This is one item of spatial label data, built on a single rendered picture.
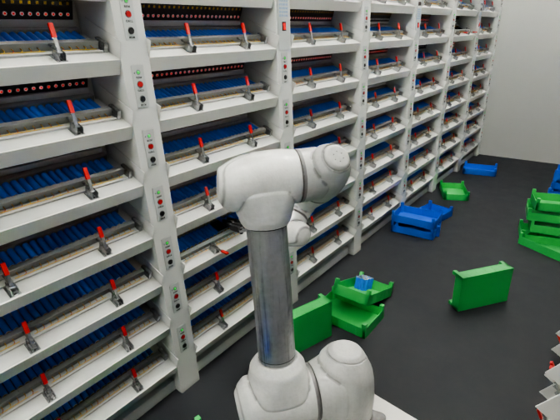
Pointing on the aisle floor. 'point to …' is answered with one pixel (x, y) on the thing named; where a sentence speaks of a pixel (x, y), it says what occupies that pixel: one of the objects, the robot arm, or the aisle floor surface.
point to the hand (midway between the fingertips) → (230, 222)
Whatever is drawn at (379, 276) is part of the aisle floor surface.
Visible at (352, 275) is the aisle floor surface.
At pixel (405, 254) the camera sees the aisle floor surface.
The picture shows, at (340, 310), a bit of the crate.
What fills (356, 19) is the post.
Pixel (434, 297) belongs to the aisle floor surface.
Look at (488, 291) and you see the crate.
